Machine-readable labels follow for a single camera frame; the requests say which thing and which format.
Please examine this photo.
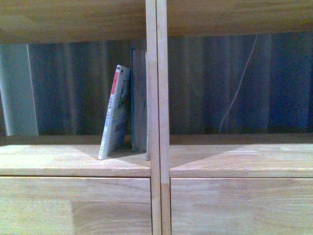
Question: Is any white red spine book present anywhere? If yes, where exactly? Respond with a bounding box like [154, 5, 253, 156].
[98, 65, 131, 160]

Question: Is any teal cover book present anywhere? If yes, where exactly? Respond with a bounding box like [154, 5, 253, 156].
[131, 48, 147, 152]

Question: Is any wooden bookshelf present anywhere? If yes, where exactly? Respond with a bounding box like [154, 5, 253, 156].
[0, 0, 313, 235]

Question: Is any white vertical panel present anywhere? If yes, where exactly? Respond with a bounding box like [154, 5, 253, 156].
[0, 45, 38, 136]

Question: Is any white hanging cable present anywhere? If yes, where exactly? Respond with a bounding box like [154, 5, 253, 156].
[219, 35, 258, 134]

